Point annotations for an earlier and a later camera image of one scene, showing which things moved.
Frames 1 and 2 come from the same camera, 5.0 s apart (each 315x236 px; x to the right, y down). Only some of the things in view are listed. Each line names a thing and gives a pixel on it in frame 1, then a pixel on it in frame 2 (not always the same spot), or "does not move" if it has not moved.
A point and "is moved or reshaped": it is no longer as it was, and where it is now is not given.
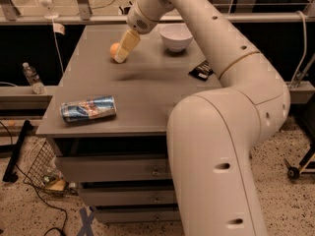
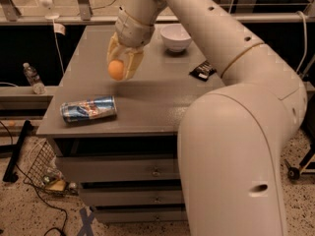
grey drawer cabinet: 108,121 does not move
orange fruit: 114,48 is moved or reshaped
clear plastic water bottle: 33,79 does not move
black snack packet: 203,71 does not move
